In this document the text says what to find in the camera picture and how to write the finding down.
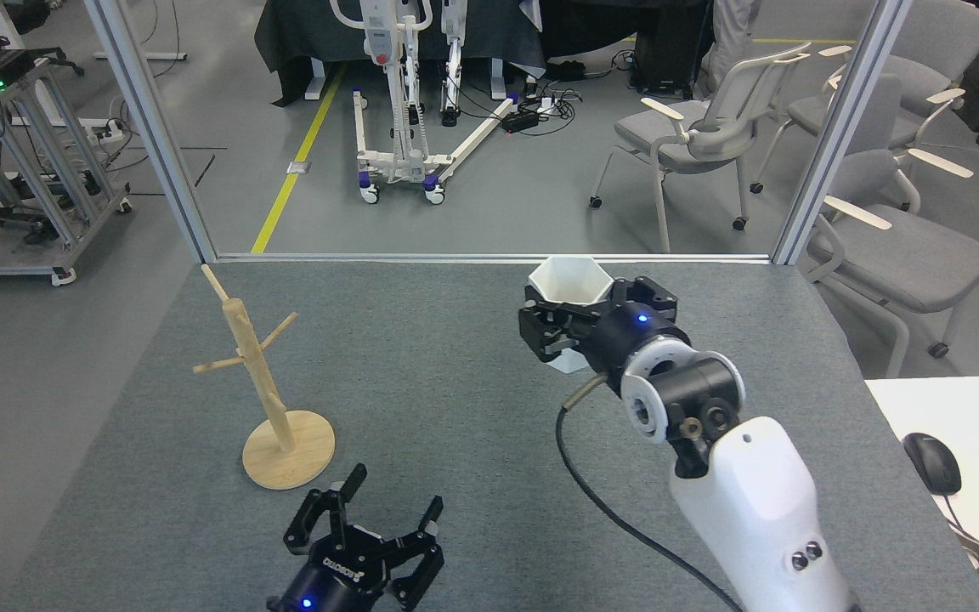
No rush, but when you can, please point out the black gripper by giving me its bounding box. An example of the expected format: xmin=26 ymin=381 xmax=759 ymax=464
xmin=267 ymin=463 xmax=446 ymax=612
xmin=519 ymin=276 xmax=692 ymax=379

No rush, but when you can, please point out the white faceted cup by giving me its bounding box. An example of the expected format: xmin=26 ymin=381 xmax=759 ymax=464
xmin=528 ymin=256 xmax=614 ymax=376

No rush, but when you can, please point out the wooden cup rack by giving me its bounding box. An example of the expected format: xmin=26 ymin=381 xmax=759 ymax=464
xmin=193 ymin=264 xmax=337 ymax=491

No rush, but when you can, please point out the grey mesh-back office chair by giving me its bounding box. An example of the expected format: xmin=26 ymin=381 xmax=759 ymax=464
xmin=589 ymin=41 xmax=813 ymax=254

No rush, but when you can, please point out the black box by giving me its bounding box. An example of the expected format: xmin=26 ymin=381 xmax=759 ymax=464
xmin=632 ymin=0 xmax=716 ymax=96

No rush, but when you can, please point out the grey padded office chair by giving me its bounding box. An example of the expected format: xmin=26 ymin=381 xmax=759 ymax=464
xmin=800 ymin=72 xmax=979 ymax=379
xmin=749 ymin=0 xmax=979 ymax=195

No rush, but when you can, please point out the standing person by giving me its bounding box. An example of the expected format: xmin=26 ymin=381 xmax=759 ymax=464
xmin=700 ymin=0 xmax=762 ymax=96

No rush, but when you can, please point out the white wheeled stand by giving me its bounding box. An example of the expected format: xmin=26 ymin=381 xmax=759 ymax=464
xmin=328 ymin=0 xmax=518 ymax=205

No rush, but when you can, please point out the black computer mouse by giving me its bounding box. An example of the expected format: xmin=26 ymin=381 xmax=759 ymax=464
xmin=903 ymin=433 xmax=963 ymax=496

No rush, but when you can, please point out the dark table cloth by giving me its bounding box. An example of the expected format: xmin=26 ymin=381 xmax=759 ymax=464
xmin=253 ymin=0 xmax=546 ymax=107

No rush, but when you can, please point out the white power strip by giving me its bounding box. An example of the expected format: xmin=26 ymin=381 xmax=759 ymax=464
xmin=80 ymin=119 xmax=127 ymax=145

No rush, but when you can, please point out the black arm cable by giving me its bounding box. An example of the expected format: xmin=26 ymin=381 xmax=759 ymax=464
xmin=555 ymin=374 xmax=743 ymax=612

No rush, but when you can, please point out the silver frame crossbar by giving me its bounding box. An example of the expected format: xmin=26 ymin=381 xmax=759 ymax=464
xmin=216 ymin=252 xmax=775 ymax=264

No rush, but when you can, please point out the white jointed upright frame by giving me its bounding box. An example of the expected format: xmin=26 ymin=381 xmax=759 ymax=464
xmin=440 ymin=0 xmax=472 ymax=128

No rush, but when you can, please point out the silver frame post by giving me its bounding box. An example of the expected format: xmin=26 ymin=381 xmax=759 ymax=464
xmin=772 ymin=0 xmax=914 ymax=266
xmin=83 ymin=0 xmax=218 ymax=263

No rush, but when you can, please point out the aluminium frame cart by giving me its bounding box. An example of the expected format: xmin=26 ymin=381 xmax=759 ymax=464
xmin=0 ymin=51 xmax=133 ymax=286

